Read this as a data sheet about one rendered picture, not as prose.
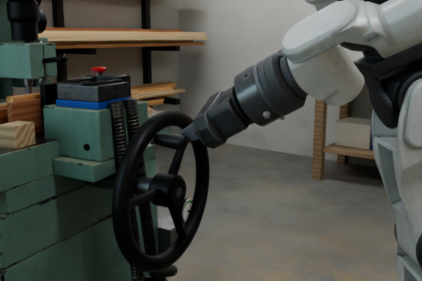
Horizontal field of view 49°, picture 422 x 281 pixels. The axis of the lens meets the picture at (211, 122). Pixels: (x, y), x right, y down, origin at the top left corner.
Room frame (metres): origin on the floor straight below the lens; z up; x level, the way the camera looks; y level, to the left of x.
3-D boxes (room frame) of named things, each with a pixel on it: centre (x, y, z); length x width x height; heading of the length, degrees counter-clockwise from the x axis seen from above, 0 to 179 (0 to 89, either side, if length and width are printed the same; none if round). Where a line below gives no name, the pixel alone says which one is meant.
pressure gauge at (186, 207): (1.09, 0.07, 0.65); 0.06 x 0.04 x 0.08; 152
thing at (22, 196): (0.94, 0.33, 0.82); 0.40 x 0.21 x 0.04; 152
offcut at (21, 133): (0.77, 0.33, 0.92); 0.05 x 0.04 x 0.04; 158
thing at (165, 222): (1.13, 0.13, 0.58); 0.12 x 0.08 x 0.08; 62
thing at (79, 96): (0.87, 0.21, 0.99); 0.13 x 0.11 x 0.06; 152
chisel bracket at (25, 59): (0.97, 0.40, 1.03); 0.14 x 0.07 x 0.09; 62
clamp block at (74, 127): (0.86, 0.21, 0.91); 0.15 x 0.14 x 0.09; 152
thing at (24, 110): (0.92, 0.30, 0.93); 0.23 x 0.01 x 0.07; 152
